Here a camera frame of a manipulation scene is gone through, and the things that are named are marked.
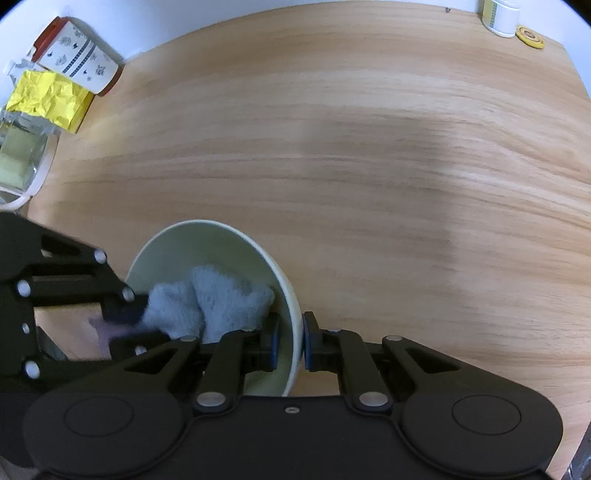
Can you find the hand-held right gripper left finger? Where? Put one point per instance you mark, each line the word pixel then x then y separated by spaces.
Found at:
pixel 276 344

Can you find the crumpled yellow bag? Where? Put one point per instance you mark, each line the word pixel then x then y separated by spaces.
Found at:
pixel 46 97

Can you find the glass pitcher with white lid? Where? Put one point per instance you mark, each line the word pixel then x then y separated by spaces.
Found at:
pixel 18 152

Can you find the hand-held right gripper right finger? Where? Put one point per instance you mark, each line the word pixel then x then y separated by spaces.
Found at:
pixel 308 344

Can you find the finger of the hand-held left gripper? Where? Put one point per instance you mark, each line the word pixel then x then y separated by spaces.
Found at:
pixel 122 311
pixel 138 344

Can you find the pale green bowl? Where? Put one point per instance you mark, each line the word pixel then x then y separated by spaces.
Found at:
pixel 207 244

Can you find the red lid patterned tumbler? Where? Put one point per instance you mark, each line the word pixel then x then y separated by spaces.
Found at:
pixel 78 60

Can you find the pink and grey cloth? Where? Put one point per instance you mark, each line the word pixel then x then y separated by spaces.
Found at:
pixel 221 295

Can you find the small yellow disc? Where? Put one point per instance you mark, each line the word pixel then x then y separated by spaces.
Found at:
pixel 531 38

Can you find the small white jar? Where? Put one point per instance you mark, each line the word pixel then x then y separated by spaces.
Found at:
pixel 501 18

